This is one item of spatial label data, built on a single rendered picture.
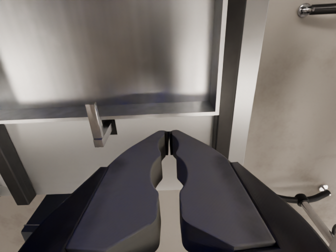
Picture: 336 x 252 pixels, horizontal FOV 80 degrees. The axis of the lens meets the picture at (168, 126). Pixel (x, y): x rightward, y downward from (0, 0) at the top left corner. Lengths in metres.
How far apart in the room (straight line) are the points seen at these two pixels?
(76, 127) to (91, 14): 0.13
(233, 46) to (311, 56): 1.15
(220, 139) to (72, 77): 0.19
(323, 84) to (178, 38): 1.27
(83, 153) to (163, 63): 0.16
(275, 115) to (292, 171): 0.49
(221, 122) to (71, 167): 0.22
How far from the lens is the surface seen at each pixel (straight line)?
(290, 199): 1.69
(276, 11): 1.23
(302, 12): 1.27
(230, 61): 0.22
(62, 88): 0.27
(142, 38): 0.23
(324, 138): 1.64
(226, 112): 0.24
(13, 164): 0.34
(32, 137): 0.32
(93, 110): 0.22
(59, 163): 0.33
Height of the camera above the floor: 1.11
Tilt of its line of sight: 63 degrees down
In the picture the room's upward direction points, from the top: 179 degrees clockwise
